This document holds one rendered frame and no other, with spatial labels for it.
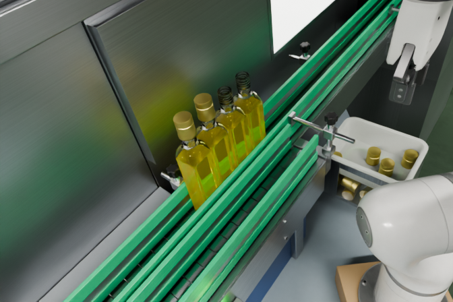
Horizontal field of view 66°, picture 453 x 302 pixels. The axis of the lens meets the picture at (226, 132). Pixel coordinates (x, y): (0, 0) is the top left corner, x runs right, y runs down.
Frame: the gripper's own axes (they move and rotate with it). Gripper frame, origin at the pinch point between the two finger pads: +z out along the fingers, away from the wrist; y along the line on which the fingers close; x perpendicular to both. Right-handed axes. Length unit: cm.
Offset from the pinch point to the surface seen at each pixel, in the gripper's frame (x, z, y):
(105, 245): -43, 31, 44
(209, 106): -28.5, 3.9, 17.1
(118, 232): -43, 31, 40
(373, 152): -7.7, 37.6, -17.8
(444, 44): -9, 44, -90
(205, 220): -23.7, 22.6, 28.9
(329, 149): -14.3, 28.5, -5.2
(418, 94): -13, 70, -90
